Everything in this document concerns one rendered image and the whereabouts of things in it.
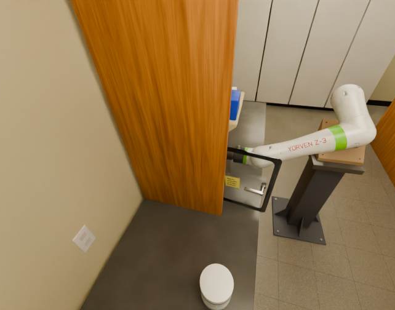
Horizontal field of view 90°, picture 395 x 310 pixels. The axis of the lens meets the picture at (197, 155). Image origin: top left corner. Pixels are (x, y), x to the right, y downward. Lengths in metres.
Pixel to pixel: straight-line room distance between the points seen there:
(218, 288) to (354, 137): 0.83
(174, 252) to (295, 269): 1.35
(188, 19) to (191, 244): 0.96
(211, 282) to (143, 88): 0.77
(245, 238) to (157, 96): 0.82
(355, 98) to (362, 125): 0.12
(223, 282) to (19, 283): 0.66
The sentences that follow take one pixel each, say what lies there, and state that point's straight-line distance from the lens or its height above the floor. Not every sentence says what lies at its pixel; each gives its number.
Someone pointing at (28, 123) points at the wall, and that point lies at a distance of 0.73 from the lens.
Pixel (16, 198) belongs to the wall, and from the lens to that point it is 0.76.
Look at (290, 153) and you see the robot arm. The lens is 1.00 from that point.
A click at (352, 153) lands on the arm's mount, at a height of 1.01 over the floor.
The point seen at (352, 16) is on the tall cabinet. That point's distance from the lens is 3.99.
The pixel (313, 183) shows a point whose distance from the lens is 1.86.
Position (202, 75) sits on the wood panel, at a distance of 0.67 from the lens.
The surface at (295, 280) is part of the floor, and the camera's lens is 2.17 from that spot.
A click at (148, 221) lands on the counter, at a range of 1.21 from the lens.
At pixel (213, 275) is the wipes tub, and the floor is 1.09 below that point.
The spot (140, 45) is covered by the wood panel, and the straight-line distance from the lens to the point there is 0.72.
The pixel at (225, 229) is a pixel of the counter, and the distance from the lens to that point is 1.15.
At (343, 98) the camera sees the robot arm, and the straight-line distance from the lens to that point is 1.10.
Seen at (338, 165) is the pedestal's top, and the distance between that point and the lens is 1.70.
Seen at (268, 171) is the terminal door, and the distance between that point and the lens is 0.93.
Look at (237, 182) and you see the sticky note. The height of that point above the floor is 1.18.
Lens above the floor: 1.96
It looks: 42 degrees down
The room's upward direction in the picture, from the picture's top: 3 degrees counter-clockwise
